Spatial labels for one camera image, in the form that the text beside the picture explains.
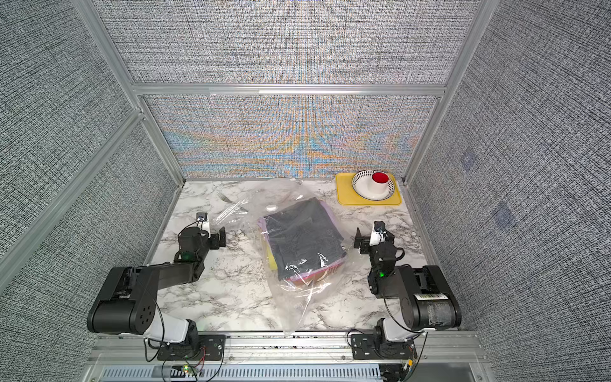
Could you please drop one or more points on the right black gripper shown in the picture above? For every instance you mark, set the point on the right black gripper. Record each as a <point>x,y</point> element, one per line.
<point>364,241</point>

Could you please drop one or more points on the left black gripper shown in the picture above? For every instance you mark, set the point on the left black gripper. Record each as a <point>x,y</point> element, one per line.
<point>214,239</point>

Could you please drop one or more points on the clear plastic vacuum bag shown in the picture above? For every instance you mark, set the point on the clear plastic vacuum bag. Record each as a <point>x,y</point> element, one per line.
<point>306,251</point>

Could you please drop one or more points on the black trousers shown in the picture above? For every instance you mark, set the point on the black trousers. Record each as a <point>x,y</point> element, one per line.
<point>303,236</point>

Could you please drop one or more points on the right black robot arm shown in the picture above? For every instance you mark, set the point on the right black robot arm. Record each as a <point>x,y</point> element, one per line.
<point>424,295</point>

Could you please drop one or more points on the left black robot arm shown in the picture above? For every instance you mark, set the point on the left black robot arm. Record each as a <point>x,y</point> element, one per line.
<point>127,301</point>

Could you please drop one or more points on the yellow plastic tray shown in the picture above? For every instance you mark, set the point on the yellow plastic tray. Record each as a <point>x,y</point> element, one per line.
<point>348,197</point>

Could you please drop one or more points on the colourful folded clothes stack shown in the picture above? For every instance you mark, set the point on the colourful folded clothes stack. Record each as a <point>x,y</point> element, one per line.
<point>305,274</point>

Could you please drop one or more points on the white cup red inside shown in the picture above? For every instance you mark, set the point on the white cup red inside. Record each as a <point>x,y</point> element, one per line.
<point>379,183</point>

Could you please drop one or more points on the white patterned bowl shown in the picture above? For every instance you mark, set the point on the white patterned bowl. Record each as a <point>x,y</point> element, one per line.
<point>361,181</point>

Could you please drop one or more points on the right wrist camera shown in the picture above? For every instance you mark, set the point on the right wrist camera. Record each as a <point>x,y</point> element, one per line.
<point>378,234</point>

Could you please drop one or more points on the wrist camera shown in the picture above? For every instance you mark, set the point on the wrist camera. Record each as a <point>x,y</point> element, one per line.
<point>378,234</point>
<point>203,222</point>

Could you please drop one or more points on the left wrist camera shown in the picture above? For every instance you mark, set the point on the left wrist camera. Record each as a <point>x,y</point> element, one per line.
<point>203,222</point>

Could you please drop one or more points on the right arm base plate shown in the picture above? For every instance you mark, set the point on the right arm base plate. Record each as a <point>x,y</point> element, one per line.
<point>376,347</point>

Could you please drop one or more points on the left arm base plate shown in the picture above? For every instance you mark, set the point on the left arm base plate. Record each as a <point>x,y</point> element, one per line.
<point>209,347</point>

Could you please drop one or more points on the white slotted cable duct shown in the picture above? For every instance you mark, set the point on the white slotted cable duct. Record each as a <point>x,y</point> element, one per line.
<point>245,372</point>

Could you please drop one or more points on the aluminium front rail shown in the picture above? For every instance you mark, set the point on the aluminium front rail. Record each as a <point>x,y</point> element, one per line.
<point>271,347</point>

